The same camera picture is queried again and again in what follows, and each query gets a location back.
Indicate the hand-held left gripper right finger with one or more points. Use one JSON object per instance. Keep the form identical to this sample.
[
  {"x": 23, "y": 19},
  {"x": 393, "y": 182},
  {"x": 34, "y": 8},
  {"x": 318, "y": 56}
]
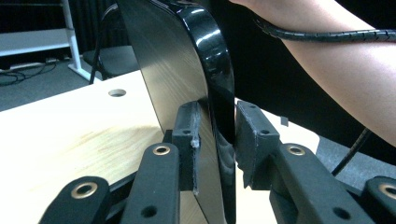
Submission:
[{"x": 299, "y": 180}]

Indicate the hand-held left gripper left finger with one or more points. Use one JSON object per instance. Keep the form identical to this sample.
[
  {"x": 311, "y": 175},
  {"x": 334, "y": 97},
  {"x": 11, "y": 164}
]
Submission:
[{"x": 162, "y": 180}]

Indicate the panda picture board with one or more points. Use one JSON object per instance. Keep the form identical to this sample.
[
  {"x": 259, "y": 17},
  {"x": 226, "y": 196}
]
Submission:
[{"x": 186, "y": 62}]

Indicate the white metal stand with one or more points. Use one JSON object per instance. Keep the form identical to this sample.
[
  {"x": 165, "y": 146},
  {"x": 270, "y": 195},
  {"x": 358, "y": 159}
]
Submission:
[{"x": 37, "y": 40}]

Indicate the black folding chair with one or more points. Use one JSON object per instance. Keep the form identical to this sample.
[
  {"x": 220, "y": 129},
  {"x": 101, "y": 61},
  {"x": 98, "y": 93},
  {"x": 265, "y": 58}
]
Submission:
[{"x": 112, "y": 59}]

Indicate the grey tape piece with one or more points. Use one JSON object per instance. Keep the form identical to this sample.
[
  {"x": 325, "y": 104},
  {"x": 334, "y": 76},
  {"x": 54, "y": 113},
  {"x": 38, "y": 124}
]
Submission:
[{"x": 284, "y": 120}]

